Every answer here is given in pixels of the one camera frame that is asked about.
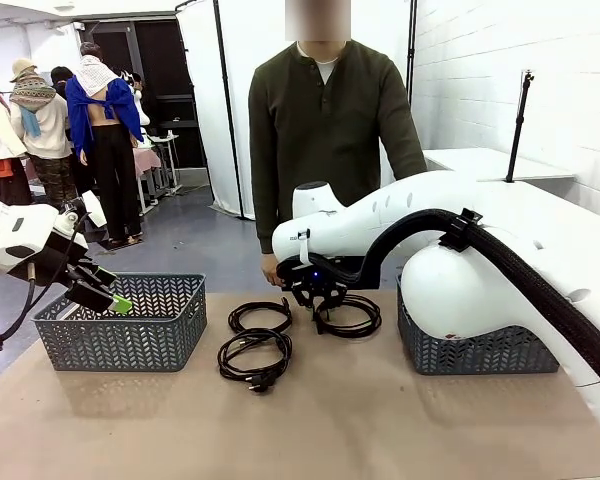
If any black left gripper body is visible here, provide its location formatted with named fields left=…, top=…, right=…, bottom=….
left=27, top=233, right=95, bottom=290

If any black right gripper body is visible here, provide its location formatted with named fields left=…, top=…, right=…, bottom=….
left=276, top=257, right=351, bottom=307

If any black power cable coil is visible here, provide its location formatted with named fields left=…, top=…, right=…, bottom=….
left=216, top=328, right=294, bottom=395
left=312, top=294, right=383, bottom=339

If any black braided USB cable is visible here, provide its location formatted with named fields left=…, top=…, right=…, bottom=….
left=227, top=296, right=295, bottom=335

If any person's left forearm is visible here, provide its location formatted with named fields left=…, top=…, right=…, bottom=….
left=397, top=144, right=429, bottom=182

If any person's right forearm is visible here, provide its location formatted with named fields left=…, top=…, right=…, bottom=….
left=251, top=164, right=282, bottom=256

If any person's right hand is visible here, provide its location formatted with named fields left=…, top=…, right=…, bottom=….
left=260, top=251, right=285, bottom=288

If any grey plastic lattice basket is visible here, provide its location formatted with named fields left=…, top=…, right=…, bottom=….
left=31, top=272, right=208, bottom=374
left=395, top=272, right=561, bottom=377

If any table with pink cloth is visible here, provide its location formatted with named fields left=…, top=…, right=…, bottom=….
left=127, top=144, right=162, bottom=216

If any person in green sweater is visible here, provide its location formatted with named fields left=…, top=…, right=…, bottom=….
left=247, top=0, right=429, bottom=291

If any mannequin with hat and scarf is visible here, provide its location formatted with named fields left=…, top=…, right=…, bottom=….
left=8, top=57, right=79, bottom=206

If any mannequin with blue shirt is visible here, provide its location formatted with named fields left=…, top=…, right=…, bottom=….
left=64, top=42, right=146, bottom=246

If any small white desk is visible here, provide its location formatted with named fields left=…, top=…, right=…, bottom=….
left=148, top=131, right=182, bottom=197

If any dark-haired person in background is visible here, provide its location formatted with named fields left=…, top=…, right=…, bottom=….
left=49, top=65, right=81, bottom=151

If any black backdrop stand pole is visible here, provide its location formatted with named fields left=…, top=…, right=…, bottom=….
left=174, top=0, right=247, bottom=221

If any small white table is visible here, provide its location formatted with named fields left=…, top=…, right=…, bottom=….
left=422, top=147, right=577, bottom=184

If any white backdrop screen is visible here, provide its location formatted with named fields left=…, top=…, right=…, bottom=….
left=175, top=0, right=416, bottom=221

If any black double door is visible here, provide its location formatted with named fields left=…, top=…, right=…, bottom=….
left=82, top=18, right=206, bottom=171

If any black tripod stand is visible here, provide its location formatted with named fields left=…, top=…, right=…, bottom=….
left=505, top=69, right=537, bottom=184

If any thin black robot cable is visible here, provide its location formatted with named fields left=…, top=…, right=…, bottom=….
left=0, top=212, right=91, bottom=354

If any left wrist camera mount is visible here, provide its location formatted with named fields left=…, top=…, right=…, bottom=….
left=54, top=191, right=107, bottom=234

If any black braided cable sleeve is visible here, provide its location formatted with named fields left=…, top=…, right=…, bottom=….
left=307, top=208, right=600, bottom=401

